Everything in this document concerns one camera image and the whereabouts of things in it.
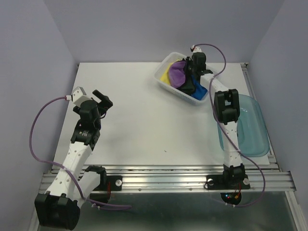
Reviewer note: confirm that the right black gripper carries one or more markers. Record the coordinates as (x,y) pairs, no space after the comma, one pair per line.
(186,60)

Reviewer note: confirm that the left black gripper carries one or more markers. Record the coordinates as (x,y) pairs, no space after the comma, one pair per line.
(106,104)

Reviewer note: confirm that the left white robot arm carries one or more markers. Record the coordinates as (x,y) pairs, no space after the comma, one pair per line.
(59,206)

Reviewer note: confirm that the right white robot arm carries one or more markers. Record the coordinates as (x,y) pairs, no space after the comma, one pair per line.
(226,111)

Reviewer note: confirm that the black towel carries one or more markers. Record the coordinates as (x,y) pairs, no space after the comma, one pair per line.
(188,86)

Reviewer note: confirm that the blue towel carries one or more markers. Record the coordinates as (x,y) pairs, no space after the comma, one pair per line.
(200,91)

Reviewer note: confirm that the white plastic basket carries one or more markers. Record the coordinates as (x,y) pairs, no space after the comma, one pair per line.
(174,56)

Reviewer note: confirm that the blue translucent plastic tray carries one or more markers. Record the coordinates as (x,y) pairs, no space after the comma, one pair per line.
(251,129)

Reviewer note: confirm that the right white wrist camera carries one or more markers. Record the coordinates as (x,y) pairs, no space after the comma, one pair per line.
(195,49)

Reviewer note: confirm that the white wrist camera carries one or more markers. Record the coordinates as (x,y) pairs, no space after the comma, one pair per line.
(79,96)
(195,49)

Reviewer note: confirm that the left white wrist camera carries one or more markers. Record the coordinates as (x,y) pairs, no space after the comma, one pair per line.
(79,96)

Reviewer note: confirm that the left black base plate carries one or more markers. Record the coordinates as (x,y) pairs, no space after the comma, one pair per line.
(110,183)

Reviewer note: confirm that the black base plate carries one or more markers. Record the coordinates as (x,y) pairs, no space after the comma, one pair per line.
(218,182)
(110,183)

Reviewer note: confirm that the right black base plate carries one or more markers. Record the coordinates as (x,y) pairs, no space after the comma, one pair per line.
(218,182)

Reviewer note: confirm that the aluminium rail frame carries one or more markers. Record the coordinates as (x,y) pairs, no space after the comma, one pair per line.
(157,142)

